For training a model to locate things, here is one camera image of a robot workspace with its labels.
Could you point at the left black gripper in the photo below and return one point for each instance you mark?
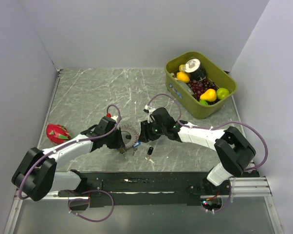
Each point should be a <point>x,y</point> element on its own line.
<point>119,143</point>

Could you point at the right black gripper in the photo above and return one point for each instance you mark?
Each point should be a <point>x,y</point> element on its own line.
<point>145,137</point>

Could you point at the large metal keyring with keys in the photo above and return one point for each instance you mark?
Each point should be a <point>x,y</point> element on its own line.
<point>127,129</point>

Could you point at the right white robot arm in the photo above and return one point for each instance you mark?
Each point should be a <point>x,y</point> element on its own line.
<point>234,151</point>

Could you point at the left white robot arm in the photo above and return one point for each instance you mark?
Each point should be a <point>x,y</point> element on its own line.
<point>36,175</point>

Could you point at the loose black-headed key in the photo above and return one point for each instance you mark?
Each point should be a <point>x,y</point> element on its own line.
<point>149,153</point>

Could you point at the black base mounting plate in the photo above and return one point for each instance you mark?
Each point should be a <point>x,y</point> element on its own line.
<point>146,188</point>

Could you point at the red dragon fruit toy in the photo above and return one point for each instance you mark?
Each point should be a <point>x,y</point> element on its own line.
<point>58,134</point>

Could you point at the orange fruit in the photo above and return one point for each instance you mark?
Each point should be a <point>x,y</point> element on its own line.
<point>183,76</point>

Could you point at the dark red grapes bunch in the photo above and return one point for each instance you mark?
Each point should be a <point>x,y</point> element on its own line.
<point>199,87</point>

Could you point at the olive green plastic bin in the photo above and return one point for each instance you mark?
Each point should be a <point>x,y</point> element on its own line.
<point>184,94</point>

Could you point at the yellow pear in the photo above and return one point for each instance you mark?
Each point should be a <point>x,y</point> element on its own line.
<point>209,95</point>

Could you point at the black can with white lid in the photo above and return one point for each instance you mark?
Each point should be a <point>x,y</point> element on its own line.
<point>195,69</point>

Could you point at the green lime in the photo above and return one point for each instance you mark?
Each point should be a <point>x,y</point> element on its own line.
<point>222,93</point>

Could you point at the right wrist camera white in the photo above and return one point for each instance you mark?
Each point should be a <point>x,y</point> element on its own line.
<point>149,110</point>

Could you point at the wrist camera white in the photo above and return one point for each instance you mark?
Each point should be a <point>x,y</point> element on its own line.
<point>149,110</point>
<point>115,117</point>

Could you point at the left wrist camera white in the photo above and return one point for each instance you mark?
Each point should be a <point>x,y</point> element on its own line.
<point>115,117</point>

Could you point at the aluminium rail frame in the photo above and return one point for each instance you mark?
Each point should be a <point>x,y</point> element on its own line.
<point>247,185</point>

